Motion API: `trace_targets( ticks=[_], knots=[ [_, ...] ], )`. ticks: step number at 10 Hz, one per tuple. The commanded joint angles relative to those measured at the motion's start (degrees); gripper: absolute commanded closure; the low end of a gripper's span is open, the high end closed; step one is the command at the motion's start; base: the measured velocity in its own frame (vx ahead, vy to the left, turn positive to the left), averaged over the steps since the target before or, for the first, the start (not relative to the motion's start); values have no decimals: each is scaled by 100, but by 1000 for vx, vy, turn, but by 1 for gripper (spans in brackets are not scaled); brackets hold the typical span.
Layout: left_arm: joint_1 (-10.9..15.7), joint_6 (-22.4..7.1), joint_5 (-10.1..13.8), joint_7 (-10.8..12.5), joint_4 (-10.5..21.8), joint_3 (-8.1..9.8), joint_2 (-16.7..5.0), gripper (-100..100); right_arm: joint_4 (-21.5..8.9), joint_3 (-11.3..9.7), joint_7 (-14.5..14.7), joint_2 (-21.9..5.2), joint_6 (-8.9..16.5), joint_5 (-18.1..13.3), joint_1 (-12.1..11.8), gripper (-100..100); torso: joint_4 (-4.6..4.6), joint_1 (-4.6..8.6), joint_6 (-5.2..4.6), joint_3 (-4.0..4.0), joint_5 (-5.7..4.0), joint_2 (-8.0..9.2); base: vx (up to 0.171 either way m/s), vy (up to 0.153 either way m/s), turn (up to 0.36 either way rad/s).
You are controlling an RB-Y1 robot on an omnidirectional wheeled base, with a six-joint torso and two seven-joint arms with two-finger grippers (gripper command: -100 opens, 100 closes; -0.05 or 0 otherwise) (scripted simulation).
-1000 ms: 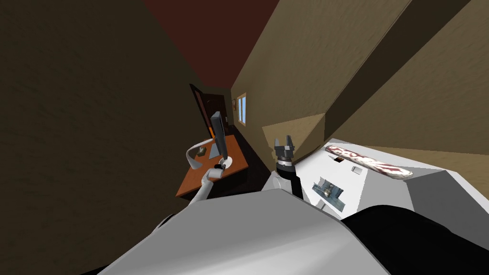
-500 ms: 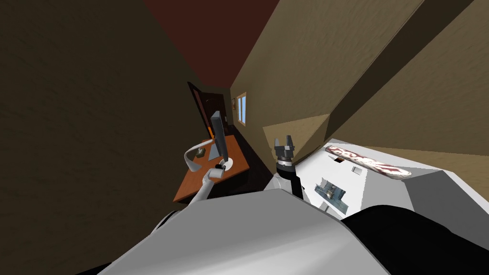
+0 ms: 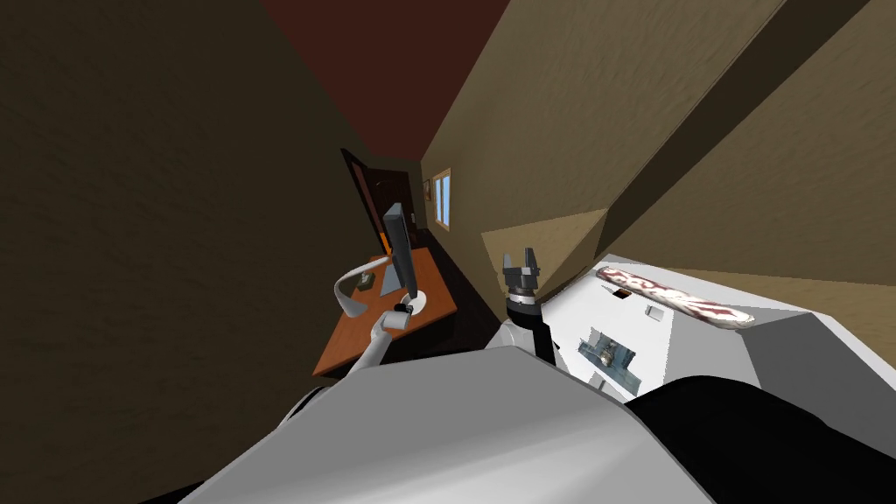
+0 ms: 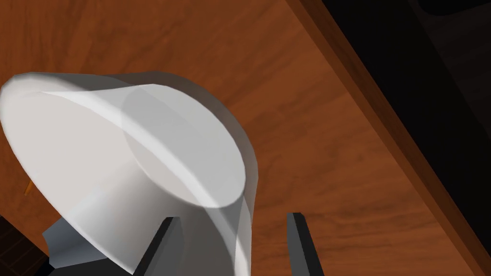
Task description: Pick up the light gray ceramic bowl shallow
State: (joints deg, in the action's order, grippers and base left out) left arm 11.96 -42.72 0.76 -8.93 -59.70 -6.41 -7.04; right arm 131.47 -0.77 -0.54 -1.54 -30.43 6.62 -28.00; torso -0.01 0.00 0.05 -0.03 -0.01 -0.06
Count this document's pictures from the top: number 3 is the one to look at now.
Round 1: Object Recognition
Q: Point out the orange brown wooden desk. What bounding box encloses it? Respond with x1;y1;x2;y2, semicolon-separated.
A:
311;247;460;380

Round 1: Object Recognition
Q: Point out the window with pale frame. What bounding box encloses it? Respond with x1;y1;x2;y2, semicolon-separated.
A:
431;167;453;233

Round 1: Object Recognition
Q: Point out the dark brown door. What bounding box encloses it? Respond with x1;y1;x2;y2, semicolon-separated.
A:
339;146;422;250

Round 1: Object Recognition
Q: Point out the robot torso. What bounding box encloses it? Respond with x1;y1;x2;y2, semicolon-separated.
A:
178;345;716;504

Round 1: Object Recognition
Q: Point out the blue grey sink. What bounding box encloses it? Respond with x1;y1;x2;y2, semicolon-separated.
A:
577;325;642;397

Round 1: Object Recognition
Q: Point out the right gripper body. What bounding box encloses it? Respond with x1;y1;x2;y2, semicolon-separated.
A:
501;266;543;291

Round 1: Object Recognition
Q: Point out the white curved strip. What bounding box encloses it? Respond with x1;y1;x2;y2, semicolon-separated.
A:
332;256;391;319

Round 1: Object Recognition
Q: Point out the red and white long loaf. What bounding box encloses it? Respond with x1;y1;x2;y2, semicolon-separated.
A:
594;265;758;331

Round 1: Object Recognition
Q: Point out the grey computer monitor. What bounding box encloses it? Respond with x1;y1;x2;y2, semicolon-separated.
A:
380;201;429;314

